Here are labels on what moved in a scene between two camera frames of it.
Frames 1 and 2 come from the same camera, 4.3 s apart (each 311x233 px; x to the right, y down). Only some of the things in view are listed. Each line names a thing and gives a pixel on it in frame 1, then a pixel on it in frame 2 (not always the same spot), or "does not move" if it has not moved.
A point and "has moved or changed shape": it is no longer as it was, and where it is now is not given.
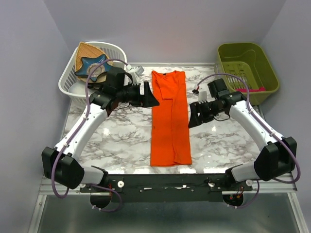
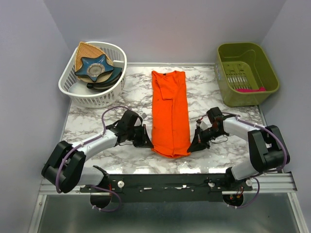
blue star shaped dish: [89, 65] does not move
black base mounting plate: [166, 187] does not move
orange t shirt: [170, 142] has moved or changed shape
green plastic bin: [250, 60] does not move
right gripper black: [195, 120] → [196, 144]
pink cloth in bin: [243, 90] does not move
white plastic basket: [70, 83] does not move
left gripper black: [147, 100] → [145, 141]
